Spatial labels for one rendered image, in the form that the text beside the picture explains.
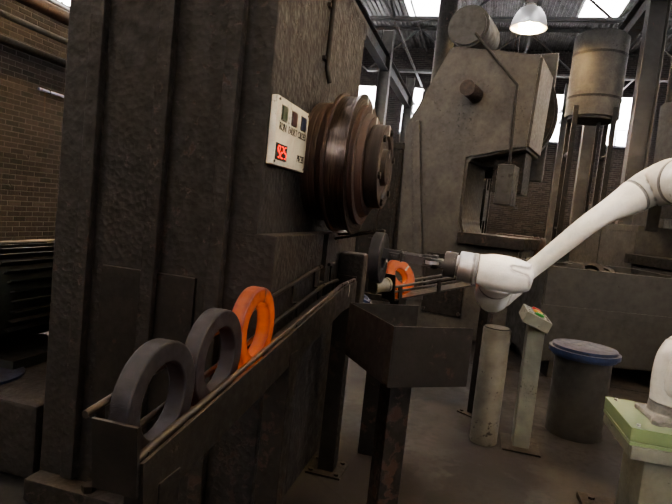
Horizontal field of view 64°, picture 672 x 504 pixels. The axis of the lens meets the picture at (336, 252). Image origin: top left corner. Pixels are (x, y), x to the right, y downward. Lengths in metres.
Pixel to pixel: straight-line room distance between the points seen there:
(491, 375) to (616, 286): 1.69
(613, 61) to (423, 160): 6.60
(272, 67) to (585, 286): 2.86
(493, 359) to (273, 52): 1.59
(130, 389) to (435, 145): 3.99
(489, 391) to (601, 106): 8.47
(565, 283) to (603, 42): 7.42
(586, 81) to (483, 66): 6.14
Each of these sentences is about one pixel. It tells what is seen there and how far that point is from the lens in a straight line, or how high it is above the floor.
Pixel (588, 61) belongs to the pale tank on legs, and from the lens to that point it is 10.75.
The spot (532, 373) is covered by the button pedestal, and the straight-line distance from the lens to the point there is 2.53.
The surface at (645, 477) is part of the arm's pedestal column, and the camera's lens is 2.03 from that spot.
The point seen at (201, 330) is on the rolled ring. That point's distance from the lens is 0.98.
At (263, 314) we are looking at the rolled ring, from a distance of 1.26.
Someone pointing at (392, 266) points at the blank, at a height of 0.75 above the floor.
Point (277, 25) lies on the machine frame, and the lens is 1.52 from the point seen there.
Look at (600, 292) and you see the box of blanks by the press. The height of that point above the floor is 0.60.
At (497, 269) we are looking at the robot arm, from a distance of 1.56.
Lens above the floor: 0.96
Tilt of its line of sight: 4 degrees down
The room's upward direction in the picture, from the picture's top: 6 degrees clockwise
